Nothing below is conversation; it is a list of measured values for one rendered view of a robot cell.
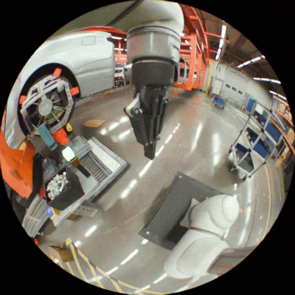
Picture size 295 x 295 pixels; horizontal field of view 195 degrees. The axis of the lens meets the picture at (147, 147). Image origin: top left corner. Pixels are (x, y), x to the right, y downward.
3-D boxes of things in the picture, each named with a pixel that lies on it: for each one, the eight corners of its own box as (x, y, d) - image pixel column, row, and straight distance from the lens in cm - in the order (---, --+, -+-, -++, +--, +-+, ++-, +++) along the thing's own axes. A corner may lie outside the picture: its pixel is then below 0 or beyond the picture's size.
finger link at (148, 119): (159, 96, 16) (155, 96, 15) (154, 144, 21) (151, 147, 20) (142, 94, 19) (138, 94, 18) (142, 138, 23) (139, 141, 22)
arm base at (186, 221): (215, 204, 69) (220, 201, 65) (203, 235, 63) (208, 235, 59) (194, 192, 62) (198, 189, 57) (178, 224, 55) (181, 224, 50)
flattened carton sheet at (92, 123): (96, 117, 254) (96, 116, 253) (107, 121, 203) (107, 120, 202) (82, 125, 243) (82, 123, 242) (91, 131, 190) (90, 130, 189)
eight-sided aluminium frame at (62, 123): (77, 115, 113) (64, 70, 113) (79, 116, 106) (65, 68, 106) (39, 143, 118) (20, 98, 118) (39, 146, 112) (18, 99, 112)
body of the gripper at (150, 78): (159, 57, 12) (155, 123, 13) (181, 68, 20) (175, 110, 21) (119, 64, 17) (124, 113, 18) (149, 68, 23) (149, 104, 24)
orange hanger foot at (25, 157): (36, 148, 142) (22, 126, 138) (32, 175, 98) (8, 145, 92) (29, 156, 149) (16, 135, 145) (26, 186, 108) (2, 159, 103)
